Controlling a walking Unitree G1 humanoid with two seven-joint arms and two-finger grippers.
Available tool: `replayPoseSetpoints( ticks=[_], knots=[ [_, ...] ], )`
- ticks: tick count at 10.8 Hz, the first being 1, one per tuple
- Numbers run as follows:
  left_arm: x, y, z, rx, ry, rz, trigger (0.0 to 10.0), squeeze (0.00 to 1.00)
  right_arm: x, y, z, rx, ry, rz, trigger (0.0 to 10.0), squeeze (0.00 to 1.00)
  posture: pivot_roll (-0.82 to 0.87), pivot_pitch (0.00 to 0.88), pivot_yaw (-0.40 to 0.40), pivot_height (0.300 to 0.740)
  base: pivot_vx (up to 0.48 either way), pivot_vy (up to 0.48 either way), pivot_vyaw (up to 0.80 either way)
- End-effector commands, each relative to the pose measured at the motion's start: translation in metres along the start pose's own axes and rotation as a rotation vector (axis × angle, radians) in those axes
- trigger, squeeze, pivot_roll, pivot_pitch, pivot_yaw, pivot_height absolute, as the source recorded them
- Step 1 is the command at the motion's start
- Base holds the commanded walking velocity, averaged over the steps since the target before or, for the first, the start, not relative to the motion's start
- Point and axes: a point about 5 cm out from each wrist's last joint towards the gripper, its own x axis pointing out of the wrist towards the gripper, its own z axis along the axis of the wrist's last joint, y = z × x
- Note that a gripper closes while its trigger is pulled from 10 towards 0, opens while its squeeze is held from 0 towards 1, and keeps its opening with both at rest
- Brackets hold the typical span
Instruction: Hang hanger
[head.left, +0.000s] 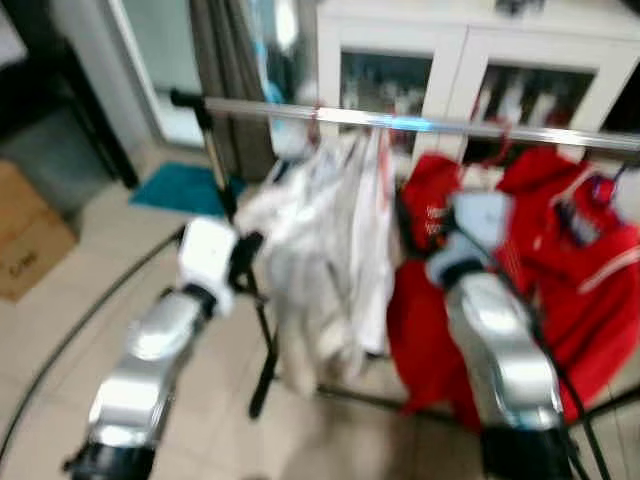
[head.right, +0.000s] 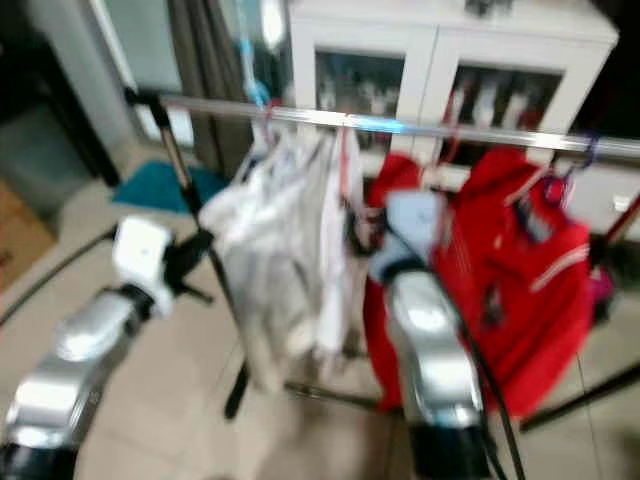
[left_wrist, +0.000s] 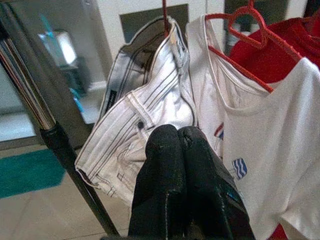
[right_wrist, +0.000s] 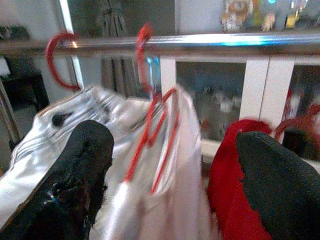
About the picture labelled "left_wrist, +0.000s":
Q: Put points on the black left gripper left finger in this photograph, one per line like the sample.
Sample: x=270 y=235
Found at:
x=160 y=180

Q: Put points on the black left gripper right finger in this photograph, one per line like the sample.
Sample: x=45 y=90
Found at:
x=210 y=190

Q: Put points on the red clothes hanger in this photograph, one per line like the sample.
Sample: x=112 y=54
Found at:
x=240 y=68
x=165 y=20

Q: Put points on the white printed t-shirt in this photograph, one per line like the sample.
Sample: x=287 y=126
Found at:
x=270 y=140

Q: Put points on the white striped jeans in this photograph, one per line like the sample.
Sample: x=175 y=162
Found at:
x=160 y=100

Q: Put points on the metal clothes rack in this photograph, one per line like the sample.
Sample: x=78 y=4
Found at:
x=62 y=150

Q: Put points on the teal floor mat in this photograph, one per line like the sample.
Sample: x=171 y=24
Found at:
x=27 y=172

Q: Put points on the red polo shirt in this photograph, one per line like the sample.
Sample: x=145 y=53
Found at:
x=275 y=60

